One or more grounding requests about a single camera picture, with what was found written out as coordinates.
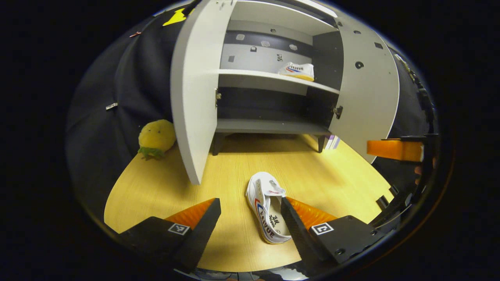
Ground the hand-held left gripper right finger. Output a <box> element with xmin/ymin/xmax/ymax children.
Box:
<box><xmin>280</xmin><ymin>197</ymin><xmax>391</xmax><ymax>276</ymax></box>

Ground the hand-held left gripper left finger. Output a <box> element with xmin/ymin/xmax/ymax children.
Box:
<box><xmin>119</xmin><ymin>198</ymin><xmax>222</xmax><ymax>274</ymax></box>

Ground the white canvas shoe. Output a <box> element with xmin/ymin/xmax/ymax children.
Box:
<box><xmin>278</xmin><ymin>62</ymin><xmax>315</xmax><ymax>82</ymax></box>
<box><xmin>245</xmin><ymin>172</ymin><xmax>293</xmax><ymax>245</ymax></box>

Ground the white shoe cabinet door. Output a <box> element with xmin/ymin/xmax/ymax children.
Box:
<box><xmin>328</xmin><ymin>18</ymin><xmax>400</xmax><ymax>164</ymax></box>
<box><xmin>170</xmin><ymin>0</ymin><xmax>239</xmax><ymax>185</ymax></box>

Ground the white shoe cabinet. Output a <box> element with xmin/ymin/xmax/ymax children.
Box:
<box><xmin>211</xmin><ymin>0</ymin><xmax>344</xmax><ymax>156</ymax></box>

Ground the yellow plush toy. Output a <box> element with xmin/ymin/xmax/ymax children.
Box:
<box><xmin>137</xmin><ymin>119</ymin><xmax>177</xmax><ymax>160</ymax></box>

